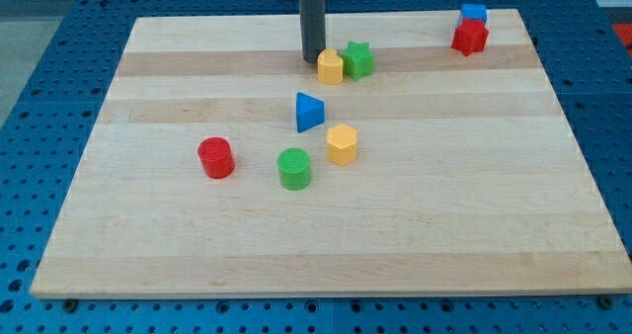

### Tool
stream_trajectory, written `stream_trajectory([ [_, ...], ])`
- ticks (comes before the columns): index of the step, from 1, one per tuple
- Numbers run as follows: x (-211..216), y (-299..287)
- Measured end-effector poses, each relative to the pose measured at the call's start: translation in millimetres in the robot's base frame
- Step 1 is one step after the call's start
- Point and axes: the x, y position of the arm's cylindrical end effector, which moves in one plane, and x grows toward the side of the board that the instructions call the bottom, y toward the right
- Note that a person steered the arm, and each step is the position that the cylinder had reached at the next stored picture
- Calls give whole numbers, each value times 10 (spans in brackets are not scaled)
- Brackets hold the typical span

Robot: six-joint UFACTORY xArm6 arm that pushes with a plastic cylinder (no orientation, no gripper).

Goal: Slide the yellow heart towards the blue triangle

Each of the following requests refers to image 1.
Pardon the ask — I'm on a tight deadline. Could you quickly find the green cylinder block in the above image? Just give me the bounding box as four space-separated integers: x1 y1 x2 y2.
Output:
276 147 311 191

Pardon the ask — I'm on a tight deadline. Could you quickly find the red cylinder block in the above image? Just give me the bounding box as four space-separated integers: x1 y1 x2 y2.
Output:
197 136 235 179

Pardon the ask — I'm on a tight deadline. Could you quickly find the yellow hexagon block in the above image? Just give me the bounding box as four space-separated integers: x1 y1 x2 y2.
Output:
326 124 357 166

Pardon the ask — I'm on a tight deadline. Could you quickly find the wooden board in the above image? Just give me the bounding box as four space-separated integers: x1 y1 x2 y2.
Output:
31 9 631 299

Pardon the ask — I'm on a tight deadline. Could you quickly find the blue triangle block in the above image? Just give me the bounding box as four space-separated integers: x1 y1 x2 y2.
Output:
295 92 325 132

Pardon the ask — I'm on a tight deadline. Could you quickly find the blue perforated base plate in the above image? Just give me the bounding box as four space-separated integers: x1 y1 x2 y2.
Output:
1 0 631 333

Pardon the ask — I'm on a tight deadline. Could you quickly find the red star block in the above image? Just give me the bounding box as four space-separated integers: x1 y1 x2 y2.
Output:
451 18 489 56

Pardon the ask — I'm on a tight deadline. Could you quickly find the green star block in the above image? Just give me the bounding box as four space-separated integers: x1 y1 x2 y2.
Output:
341 41 374 80

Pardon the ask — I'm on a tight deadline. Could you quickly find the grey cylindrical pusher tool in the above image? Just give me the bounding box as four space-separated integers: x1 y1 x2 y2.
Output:
298 0 326 64

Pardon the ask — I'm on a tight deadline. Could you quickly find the blue cube block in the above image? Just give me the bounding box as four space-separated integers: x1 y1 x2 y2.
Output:
458 3 488 25

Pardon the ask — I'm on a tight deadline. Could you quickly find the yellow heart block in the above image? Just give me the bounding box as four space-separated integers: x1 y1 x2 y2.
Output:
317 48 344 85

